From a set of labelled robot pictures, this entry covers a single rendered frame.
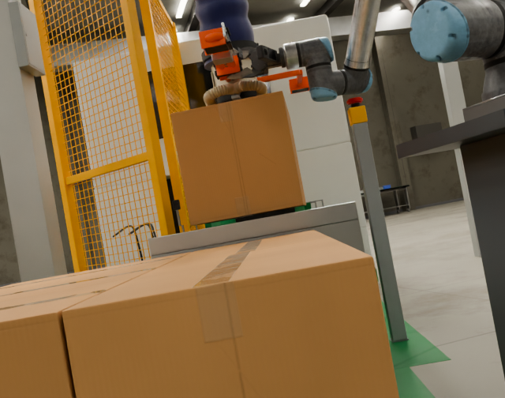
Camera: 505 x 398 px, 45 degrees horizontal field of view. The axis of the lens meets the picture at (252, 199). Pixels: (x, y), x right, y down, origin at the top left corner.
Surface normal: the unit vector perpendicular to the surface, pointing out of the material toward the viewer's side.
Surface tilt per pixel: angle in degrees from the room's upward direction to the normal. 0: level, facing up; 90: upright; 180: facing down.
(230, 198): 90
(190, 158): 90
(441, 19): 94
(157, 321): 90
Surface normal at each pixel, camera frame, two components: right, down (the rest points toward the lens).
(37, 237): -0.04, -0.03
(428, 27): -0.87, 0.22
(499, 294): -0.96, 0.17
